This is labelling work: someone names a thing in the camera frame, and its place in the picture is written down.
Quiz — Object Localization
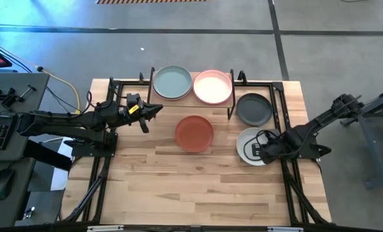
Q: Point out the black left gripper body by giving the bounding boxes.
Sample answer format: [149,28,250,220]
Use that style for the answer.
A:
[115,106,144,127]

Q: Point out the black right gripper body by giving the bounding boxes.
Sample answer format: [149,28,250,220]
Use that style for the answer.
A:
[259,137,284,164]

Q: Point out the light grey plate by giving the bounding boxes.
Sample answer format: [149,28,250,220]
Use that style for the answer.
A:
[235,127,278,167]

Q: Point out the teal plate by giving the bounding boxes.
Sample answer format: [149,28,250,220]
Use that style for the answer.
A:
[152,64,193,101]

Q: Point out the dark grey plate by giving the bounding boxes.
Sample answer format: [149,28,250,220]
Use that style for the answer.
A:
[236,93,273,127]

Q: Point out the dark orange plate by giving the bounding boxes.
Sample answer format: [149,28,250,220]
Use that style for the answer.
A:
[175,115,215,153]

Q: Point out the pale peach plate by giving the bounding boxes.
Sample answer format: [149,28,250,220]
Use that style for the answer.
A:
[193,70,233,106]

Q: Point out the wooden shelf black metal legs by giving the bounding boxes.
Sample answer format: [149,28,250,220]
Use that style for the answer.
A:
[146,66,241,120]

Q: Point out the white sheet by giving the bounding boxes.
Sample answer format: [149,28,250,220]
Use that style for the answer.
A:
[51,135,79,191]

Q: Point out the black bar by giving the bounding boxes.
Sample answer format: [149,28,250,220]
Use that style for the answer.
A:
[23,140,73,171]

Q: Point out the grey metal stand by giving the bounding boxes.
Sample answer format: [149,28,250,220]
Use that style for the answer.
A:
[339,83,383,189]

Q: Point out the black clamp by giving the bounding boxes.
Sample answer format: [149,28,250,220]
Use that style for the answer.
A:
[0,84,37,110]

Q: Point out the grey desk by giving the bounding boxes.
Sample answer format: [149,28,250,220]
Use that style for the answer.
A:
[0,72,65,229]

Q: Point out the small silver clamp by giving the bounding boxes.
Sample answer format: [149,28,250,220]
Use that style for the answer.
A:
[23,206,36,220]

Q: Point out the black computer mouse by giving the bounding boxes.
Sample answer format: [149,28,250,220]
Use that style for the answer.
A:
[0,167,17,201]

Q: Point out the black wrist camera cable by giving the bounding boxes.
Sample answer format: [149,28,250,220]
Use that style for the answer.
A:
[242,128,276,162]

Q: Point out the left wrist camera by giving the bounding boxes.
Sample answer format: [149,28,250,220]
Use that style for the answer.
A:
[126,93,141,109]

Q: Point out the yellow cable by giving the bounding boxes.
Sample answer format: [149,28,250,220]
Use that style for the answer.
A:
[0,37,84,116]

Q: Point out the silver metal bracket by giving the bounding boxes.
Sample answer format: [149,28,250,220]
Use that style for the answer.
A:
[87,225,124,232]
[268,226,304,232]

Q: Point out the black floor cable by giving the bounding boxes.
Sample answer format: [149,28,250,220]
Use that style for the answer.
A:
[0,38,79,110]

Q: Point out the black aluminium table frame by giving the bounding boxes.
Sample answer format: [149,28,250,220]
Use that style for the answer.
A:
[57,79,334,232]

